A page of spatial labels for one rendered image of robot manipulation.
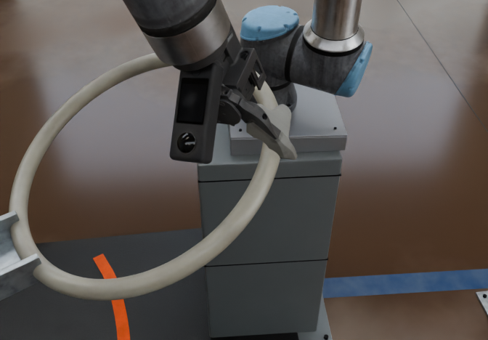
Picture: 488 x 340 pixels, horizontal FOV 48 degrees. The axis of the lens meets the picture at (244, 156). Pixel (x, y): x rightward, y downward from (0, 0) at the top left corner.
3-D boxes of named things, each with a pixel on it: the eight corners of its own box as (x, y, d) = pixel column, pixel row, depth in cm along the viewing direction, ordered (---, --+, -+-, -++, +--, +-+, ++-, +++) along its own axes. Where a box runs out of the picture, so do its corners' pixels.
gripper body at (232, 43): (270, 81, 70) (240, 8, 61) (246, 133, 66) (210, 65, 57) (219, 77, 74) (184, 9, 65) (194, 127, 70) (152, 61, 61)
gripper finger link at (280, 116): (319, 123, 71) (266, 83, 68) (306, 160, 69) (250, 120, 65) (305, 130, 74) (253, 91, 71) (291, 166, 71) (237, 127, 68)
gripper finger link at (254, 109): (288, 126, 67) (232, 85, 64) (284, 136, 66) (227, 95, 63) (266, 136, 70) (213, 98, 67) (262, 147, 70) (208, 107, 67)
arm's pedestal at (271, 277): (195, 247, 235) (181, 78, 181) (310, 240, 238) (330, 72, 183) (196, 353, 197) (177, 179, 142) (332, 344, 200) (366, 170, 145)
